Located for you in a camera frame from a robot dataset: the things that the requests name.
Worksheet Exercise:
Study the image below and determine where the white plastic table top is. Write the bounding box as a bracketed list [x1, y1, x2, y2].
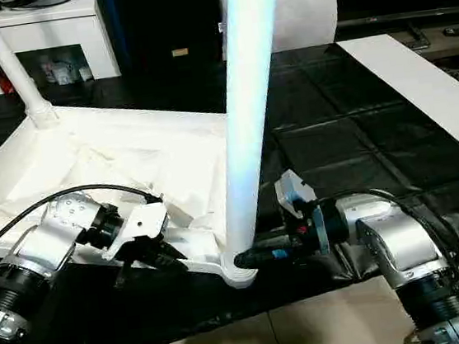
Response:
[0, 85, 264, 318]

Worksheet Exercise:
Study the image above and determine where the black work mat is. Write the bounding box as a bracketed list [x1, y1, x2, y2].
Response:
[0, 27, 459, 344]

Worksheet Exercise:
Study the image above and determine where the white flat panel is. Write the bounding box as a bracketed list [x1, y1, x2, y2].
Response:
[335, 26, 459, 191]

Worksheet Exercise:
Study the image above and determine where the grey printed cushion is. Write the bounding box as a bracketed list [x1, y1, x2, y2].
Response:
[216, 0, 344, 60]

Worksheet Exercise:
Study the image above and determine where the black sofa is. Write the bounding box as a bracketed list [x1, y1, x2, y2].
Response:
[96, 0, 459, 86]

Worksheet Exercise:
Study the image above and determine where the black flat television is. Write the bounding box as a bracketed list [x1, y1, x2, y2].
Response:
[337, 6, 459, 28]

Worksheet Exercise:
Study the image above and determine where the brown low bench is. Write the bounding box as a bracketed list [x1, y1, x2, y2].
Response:
[392, 12, 459, 65]

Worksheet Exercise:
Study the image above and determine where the white glass-door cabinet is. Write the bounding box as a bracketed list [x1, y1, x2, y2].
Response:
[0, 0, 124, 98]

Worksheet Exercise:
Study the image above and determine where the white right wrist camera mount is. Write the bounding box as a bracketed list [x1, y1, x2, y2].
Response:
[273, 166, 331, 261]

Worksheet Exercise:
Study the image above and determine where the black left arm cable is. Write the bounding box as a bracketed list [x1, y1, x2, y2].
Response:
[0, 176, 168, 260]

